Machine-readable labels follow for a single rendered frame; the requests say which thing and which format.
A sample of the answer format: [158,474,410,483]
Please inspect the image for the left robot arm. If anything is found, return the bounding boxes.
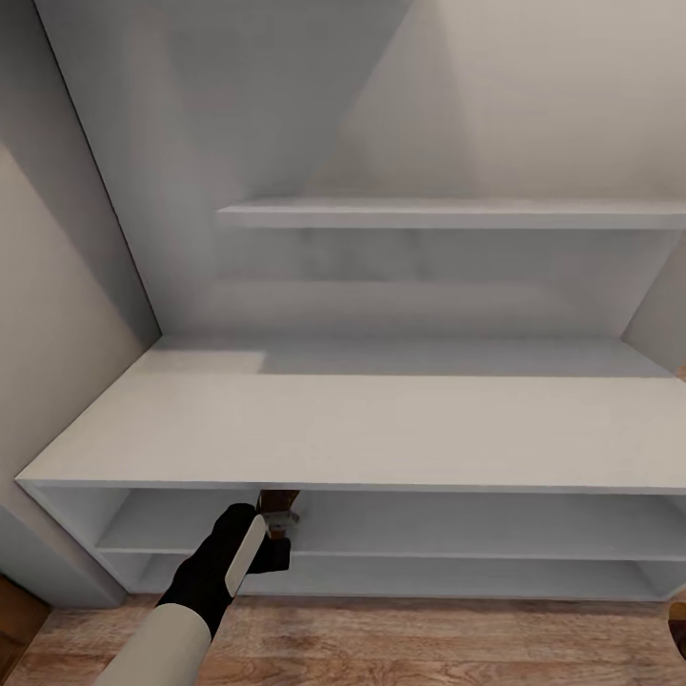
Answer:
[91,503,300,686]

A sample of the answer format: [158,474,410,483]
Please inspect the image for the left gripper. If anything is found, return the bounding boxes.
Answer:
[247,537,291,575]

